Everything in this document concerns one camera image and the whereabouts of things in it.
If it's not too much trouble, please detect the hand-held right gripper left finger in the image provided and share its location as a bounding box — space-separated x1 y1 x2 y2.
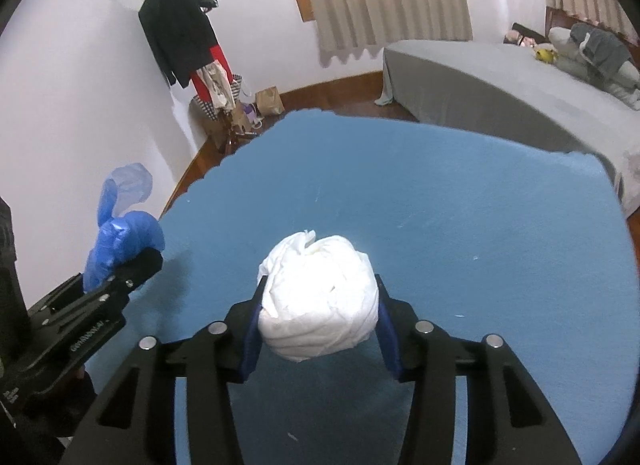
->
60 275 268 465

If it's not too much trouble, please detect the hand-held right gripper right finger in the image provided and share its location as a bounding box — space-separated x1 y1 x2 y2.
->
374 274 583 465

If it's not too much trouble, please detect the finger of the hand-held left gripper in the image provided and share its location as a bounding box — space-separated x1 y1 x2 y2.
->
100 248 165 317

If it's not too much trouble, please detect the blue plastic bag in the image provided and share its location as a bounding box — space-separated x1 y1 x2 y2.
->
82 162 166 293

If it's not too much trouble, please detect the blue table mat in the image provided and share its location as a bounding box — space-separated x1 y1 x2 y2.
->
82 110 638 465

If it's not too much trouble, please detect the wooden coat rack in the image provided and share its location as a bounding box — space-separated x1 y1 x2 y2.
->
142 0 261 153

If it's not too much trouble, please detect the checked tote bag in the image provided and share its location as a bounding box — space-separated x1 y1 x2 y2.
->
190 75 251 120

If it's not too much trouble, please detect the cream cloth bag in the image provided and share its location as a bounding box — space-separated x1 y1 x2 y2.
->
197 62 236 110

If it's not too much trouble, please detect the brown paper bag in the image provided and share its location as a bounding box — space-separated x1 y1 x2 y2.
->
256 86 285 116

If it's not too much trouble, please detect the red garment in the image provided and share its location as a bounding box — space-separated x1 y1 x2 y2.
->
190 45 236 106

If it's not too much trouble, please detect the black coat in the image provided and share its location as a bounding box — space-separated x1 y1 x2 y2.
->
138 0 218 88

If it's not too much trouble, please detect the bed with grey sheet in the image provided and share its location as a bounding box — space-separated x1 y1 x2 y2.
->
375 40 640 218

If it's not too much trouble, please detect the black cushion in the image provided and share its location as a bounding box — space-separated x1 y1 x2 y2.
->
511 22 547 43

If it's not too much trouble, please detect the wide beige curtain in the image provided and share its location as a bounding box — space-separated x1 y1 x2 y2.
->
292 0 473 68

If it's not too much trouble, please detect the light grey pillow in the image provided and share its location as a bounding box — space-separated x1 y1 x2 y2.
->
548 26 587 70

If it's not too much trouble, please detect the light grey folded quilt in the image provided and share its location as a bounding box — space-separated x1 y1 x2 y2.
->
555 52 640 110

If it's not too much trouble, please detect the dark grey folded blanket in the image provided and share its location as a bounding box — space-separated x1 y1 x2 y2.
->
570 22 632 83

